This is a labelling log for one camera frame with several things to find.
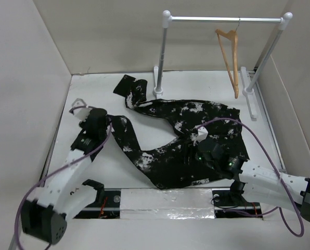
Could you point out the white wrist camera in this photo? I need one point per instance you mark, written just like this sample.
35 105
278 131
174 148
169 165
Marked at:
80 109
202 134

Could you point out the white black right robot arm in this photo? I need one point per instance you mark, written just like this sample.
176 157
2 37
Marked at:
252 182

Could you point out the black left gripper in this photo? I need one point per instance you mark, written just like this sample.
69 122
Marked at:
84 123

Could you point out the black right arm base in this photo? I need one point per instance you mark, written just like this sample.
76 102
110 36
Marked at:
230 204

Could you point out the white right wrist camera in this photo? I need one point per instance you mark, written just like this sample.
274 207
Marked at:
202 134

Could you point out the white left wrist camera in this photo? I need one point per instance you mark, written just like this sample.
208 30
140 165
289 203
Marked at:
80 109

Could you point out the black white patterned trousers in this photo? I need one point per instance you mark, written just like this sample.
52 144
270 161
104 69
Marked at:
174 165

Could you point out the silver tape strip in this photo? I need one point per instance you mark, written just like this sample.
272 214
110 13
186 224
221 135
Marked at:
177 204

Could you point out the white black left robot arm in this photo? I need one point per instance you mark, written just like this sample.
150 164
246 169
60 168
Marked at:
65 195

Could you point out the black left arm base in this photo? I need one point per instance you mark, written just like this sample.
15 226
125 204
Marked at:
106 204

